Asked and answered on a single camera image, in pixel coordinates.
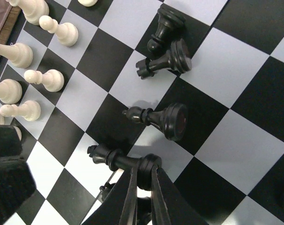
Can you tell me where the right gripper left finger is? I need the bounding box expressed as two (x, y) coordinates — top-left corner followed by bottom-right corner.
(83, 165), (138, 225)

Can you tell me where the black rook chess piece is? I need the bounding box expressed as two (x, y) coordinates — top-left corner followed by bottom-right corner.
(136, 38), (192, 79)

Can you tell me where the black pawn chess piece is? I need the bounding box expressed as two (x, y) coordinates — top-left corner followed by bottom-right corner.
(147, 5), (186, 55)
(100, 182), (115, 202)

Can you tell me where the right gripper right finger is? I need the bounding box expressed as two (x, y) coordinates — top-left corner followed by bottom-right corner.
(151, 166), (207, 225)

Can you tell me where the white back-row chess piece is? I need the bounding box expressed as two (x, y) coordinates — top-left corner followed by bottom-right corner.
(6, 0), (49, 25)
(0, 43), (33, 68)
(0, 79), (22, 104)

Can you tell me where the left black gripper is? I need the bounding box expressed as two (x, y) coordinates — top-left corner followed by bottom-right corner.
(0, 125), (36, 225)

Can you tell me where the black white chessboard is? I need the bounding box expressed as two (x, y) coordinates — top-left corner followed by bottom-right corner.
(0, 0), (284, 225)

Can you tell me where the black bishop chess piece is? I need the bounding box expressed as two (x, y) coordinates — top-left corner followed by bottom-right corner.
(122, 103), (188, 142)

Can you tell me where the black king chess piece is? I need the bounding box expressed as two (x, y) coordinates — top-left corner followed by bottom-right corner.
(87, 144), (162, 191)

